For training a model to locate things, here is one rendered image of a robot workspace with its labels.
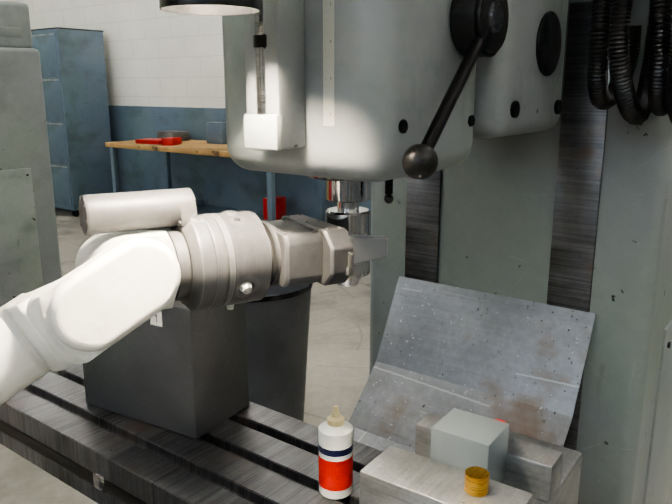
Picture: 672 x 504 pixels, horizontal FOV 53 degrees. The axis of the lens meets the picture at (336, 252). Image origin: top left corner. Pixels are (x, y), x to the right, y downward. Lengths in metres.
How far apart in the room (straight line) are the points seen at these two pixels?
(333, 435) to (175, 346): 0.26
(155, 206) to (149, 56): 7.15
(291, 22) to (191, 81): 6.65
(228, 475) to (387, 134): 0.49
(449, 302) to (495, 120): 0.42
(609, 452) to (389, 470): 0.48
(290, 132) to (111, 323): 0.22
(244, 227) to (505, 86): 0.31
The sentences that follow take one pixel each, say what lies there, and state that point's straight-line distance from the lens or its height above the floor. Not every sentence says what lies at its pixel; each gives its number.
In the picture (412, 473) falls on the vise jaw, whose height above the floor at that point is 1.04.
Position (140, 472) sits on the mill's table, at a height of 0.93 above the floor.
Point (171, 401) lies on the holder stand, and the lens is 0.97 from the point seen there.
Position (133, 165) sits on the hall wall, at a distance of 8.09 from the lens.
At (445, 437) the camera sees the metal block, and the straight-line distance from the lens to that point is 0.68.
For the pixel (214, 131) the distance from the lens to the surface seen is 6.53.
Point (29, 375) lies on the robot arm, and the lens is 0.60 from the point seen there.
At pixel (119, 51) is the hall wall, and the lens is 8.16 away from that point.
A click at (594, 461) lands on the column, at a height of 0.86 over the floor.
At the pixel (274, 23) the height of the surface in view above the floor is 1.44.
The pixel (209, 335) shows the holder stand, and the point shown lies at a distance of 0.93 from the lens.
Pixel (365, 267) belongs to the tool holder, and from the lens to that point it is 0.70.
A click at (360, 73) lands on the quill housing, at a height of 1.40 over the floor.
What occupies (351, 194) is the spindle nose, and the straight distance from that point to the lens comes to 0.68.
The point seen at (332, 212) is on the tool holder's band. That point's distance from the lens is 0.69.
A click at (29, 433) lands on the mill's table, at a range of 1.12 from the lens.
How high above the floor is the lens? 1.39
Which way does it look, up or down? 14 degrees down
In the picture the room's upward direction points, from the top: straight up
